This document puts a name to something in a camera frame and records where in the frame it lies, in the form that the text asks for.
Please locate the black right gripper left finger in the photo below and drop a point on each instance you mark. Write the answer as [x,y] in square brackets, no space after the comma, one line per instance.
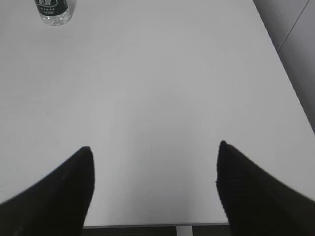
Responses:
[57,205]

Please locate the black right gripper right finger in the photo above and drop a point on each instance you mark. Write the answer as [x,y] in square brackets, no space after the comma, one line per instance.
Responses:
[256,203]

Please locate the clear green-label water bottle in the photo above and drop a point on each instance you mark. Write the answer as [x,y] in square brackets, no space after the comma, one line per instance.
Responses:
[53,12]

